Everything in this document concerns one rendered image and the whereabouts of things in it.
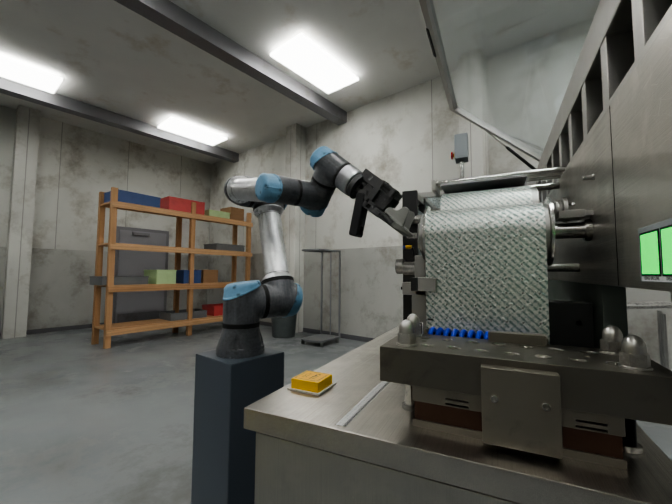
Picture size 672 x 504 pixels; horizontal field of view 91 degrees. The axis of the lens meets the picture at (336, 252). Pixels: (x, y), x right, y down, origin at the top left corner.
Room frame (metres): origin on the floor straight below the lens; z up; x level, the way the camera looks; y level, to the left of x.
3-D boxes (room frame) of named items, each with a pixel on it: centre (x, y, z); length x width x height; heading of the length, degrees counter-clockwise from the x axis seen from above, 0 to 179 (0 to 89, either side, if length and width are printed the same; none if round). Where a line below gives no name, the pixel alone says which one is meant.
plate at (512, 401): (0.49, -0.27, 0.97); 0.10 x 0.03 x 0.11; 64
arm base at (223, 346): (1.09, 0.31, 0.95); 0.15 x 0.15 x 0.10
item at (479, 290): (0.70, -0.31, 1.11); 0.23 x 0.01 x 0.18; 64
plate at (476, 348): (0.58, -0.29, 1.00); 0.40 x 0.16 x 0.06; 64
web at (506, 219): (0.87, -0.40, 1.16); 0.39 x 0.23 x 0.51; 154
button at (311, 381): (0.77, 0.05, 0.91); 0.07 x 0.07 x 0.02; 64
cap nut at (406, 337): (0.61, -0.13, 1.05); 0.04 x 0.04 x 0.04
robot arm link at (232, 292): (1.09, 0.30, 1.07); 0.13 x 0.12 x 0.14; 126
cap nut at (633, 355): (0.47, -0.42, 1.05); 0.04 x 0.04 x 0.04
